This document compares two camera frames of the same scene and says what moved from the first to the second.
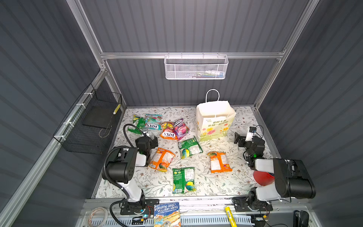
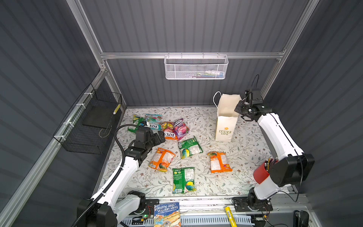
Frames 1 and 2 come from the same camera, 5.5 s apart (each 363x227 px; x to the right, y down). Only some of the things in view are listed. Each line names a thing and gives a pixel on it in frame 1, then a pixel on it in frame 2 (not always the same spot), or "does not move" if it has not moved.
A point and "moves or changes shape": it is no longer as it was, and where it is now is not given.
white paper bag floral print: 214,119 moves or changes shape
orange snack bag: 162,160 does not move
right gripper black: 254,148 → 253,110
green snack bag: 139,122 does not move
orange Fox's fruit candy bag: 168,131 does not move
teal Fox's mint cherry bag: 153,121 does not move
